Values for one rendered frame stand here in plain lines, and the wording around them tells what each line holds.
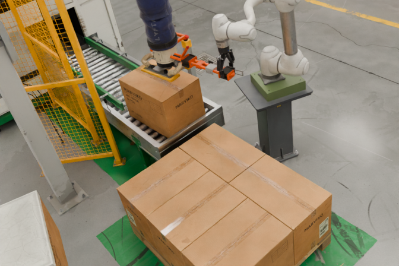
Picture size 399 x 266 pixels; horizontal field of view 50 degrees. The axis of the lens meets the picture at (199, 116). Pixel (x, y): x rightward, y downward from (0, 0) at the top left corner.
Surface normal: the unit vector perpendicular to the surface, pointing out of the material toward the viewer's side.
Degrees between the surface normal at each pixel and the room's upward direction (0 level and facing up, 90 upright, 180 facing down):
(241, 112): 0
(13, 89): 92
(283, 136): 90
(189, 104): 90
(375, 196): 0
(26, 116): 90
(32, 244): 0
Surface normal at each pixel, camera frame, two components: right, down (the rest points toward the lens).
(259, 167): -0.16, -0.78
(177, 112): 0.68, 0.36
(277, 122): 0.30, 0.55
